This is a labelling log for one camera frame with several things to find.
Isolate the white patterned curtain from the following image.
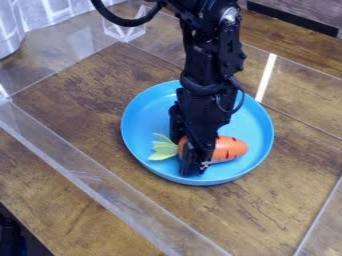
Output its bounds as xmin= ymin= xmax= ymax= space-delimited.
xmin=0 ymin=0 xmax=99 ymax=60

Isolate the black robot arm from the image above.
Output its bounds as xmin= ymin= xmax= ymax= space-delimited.
xmin=147 ymin=0 xmax=246 ymax=176

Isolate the clear acrylic barrier strip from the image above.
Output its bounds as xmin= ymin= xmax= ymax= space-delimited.
xmin=0 ymin=96 xmax=231 ymax=256

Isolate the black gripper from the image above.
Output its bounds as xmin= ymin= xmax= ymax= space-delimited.
xmin=168 ymin=76 xmax=240 ymax=176

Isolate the clear acrylic corner bracket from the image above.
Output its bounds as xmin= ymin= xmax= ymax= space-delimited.
xmin=101 ymin=2 xmax=148 ymax=43

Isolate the black cable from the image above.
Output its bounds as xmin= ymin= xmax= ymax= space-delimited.
xmin=89 ymin=0 xmax=164 ymax=28

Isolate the orange toy carrot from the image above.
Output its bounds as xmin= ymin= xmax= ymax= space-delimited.
xmin=148 ymin=133 xmax=248 ymax=164

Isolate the blue round tray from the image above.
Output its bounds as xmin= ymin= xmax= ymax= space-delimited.
xmin=120 ymin=80 xmax=275 ymax=186

